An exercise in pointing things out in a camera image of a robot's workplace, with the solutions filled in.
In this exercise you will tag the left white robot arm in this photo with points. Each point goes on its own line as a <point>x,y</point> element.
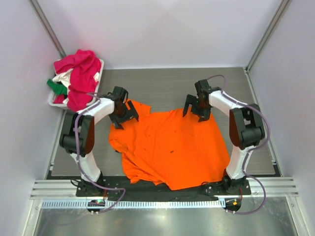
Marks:
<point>78,134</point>

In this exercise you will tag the green t shirt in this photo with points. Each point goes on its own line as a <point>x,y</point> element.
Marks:
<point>57,88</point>

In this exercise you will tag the left aluminium frame post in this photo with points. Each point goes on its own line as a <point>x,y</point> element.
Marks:
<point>47,26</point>

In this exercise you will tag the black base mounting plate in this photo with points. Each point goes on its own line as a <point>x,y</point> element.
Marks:
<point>145,191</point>

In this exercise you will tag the white slotted cable duct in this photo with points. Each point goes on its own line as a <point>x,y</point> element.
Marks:
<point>99,204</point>

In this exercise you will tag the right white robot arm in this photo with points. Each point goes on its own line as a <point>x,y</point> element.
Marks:
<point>246,129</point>

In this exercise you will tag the white laundry basket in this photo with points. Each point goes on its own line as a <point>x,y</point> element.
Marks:
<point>52,95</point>

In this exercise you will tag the pink t shirt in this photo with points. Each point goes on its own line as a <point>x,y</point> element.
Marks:
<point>85,66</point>

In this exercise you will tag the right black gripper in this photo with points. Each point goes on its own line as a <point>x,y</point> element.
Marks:
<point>204,115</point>

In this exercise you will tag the orange t shirt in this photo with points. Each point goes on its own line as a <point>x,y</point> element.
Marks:
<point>168,147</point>

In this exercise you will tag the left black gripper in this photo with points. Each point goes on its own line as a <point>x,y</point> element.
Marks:
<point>130,114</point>

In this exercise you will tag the aluminium rail profile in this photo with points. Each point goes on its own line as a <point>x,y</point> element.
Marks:
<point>63,189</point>

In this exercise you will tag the white t shirt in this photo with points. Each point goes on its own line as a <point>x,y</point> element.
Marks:
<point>63,78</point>

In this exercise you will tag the right aluminium frame post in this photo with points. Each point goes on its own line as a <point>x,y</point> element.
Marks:
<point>284,4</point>

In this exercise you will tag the aluminium frame post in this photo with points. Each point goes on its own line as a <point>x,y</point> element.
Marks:
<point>284,4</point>
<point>47,26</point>

